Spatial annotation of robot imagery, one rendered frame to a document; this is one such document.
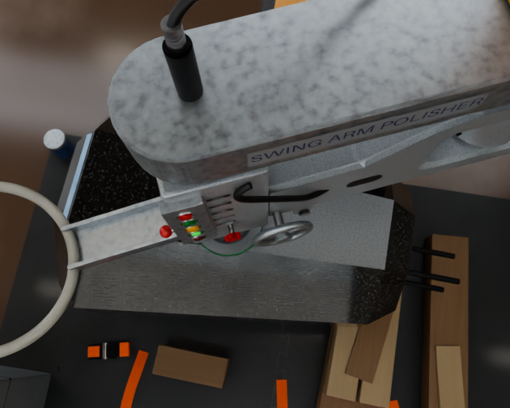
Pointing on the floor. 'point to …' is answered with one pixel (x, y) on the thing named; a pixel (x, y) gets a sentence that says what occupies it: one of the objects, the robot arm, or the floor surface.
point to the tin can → (58, 143)
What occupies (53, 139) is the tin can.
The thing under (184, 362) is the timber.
